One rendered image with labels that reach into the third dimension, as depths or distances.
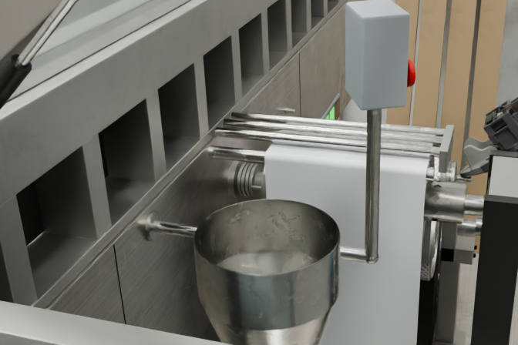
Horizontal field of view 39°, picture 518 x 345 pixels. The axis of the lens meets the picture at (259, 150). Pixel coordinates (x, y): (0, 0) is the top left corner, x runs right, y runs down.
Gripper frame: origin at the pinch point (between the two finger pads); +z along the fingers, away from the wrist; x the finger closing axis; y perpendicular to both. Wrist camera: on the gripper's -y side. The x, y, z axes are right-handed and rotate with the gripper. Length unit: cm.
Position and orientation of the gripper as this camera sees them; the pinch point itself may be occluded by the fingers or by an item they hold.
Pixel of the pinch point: (468, 173)
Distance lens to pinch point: 144.8
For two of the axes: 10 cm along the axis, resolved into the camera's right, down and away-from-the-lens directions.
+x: -3.2, 4.0, -8.6
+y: -6.4, -7.6, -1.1
